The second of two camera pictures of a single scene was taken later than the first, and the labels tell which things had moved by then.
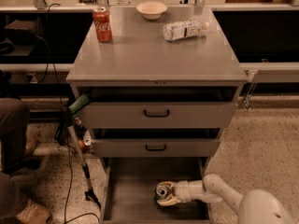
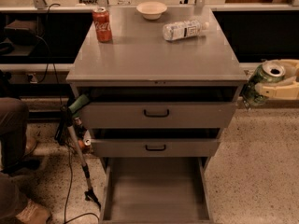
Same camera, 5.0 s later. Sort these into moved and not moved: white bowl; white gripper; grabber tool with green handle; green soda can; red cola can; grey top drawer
Moved: green soda can; white gripper
Not moved: red cola can; grabber tool with green handle; grey top drawer; white bowl
